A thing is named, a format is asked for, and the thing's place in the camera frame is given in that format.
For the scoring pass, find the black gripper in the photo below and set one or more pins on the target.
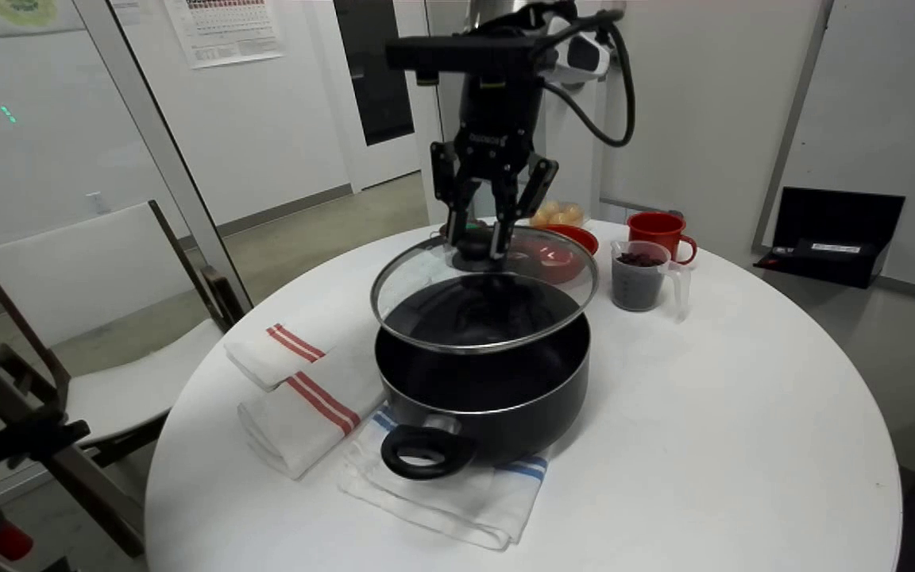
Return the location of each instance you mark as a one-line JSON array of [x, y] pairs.
[[501, 112]]

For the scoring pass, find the glass lid with black knob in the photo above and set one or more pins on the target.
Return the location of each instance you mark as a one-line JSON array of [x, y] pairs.
[[426, 291]]

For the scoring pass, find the Franka robot arm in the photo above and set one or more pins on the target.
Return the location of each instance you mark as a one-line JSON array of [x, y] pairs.
[[584, 51]]

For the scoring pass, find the black cooking pot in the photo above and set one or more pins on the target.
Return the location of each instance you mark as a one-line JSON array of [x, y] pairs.
[[506, 423]]

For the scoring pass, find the pale yellow round food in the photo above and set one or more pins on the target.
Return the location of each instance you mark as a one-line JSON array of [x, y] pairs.
[[559, 214]]

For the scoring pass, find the red bowl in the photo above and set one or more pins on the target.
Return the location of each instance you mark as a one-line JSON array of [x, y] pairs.
[[587, 243]]

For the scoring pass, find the dark narrow door window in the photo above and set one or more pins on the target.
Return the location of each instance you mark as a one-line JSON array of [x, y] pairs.
[[368, 95]]

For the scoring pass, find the red mug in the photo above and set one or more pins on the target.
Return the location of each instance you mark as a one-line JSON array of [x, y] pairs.
[[657, 226]]

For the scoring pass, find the clear measuring cup dark contents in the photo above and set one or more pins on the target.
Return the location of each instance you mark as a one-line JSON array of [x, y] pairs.
[[637, 286]]

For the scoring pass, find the red-striped white towel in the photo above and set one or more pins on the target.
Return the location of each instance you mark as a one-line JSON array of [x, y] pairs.
[[268, 357], [300, 430]]

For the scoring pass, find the blue-striped white towel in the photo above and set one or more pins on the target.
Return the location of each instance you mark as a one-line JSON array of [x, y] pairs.
[[458, 510]]

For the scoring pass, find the black laptop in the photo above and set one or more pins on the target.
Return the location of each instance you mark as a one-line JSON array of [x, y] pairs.
[[839, 226]]

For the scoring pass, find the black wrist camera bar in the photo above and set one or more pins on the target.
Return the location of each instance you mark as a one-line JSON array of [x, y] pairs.
[[445, 51]]

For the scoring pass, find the grey glass partition frame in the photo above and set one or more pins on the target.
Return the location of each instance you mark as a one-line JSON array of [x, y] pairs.
[[159, 147]]

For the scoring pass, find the white wall outlet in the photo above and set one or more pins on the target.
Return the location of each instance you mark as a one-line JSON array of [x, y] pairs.
[[98, 200]]

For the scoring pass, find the white chair dark frame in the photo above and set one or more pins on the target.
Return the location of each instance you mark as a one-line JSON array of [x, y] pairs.
[[86, 274]]

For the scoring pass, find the wall poster green graphic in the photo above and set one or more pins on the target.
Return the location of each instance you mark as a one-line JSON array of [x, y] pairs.
[[15, 14]]

